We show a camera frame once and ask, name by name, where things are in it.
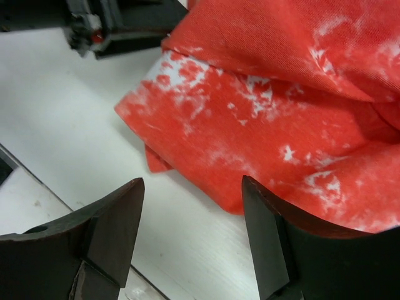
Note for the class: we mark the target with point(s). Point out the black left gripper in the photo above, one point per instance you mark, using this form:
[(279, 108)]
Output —
[(106, 28)]

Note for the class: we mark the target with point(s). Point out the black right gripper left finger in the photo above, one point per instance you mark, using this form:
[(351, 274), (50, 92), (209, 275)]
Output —
[(83, 255)]

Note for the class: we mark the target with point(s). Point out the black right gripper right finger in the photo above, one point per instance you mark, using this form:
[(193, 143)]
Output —
[(297, 255)]

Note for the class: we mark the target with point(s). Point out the red white patterned trousers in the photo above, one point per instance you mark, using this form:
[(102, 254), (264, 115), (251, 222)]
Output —
[(301, 95)]

